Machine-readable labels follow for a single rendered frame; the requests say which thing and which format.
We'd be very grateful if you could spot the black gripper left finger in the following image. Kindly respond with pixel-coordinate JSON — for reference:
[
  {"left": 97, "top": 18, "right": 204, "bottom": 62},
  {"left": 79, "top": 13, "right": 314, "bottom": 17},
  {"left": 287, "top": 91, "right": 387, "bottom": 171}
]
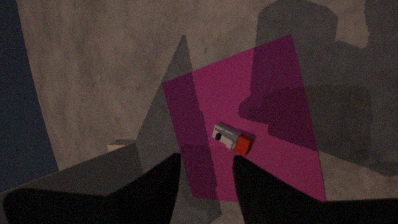
[{"left": 3, "top": 153, "right": 181, "bottom": 224}]

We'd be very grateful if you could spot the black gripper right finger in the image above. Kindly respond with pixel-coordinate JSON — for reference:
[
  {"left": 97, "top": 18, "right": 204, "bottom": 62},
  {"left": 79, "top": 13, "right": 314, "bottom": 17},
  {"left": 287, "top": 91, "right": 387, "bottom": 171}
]
[{"left": 232, "top": 155, "right": 398, "bottom": 224}]

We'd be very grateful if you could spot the magenta translucent square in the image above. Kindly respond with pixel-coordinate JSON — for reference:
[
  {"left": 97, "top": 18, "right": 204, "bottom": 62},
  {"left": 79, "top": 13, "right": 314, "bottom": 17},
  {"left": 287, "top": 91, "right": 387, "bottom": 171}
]
[{"left": 162, "top": 34, "right": 326, "bottom": 203}]

